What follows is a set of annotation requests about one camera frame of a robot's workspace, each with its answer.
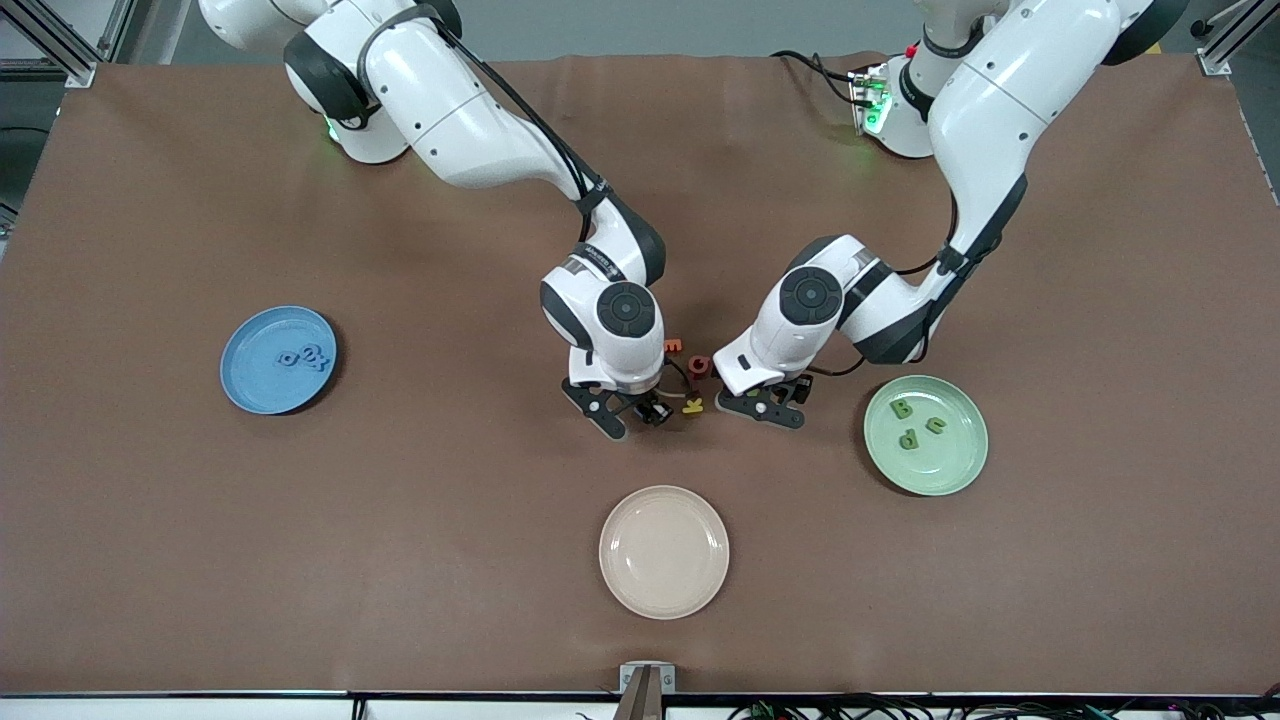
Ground aluminium frame profile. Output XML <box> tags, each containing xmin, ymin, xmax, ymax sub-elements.
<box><xmin>0</xmin><ymin>0</ymin><xmax>137</xmax><ymax>87</ymax></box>
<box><xmin>1192</xmin><ymin>0</ymin><xmax>1280</xmax><ymax>77</ymax></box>

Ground black base cable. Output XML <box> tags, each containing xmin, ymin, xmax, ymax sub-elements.
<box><xmin>770</xmin><ymin>50</ymin><xmax>863</xmax><ymax>107</ymax></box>

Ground blue plate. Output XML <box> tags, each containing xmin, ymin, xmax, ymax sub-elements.
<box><xmin>220</xmin><ymin>305</ymin><xmax>339</xmax><ymax>416</ymax></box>

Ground cream plate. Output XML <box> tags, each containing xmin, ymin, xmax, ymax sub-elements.
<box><xmin>598</xmin><ymin>485</ymin><xmax>731</xmax><ymax>621</ymax></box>

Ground grey metal bracket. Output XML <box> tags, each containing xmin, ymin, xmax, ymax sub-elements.
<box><xmin>619</xmin><ymin>662</ymin><xmax>677</xmax><ymax>720</ymax></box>

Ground metal connector box green light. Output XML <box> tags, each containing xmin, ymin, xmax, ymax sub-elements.
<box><xmin>852</xmin><ymin>65</ymin><xmax>893</xmax><ymax>136</ymax></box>

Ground brown table cover mat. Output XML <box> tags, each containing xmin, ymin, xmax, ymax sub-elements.
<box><xmin>0</xmin><ymin>52</ymin><xmax>1280</xmax><ymax>698</ymax></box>

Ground white table edge rail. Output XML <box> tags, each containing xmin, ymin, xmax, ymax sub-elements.
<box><xmin>0</xmin><ymin>696</ymin><xmax>1280</xmax><ymax>720</ymax></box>

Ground green plate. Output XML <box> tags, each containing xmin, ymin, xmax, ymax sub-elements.
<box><xmin>863</xmin><ymin>375</ymin><xmax>990</xmax><ymax>497</ymax></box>

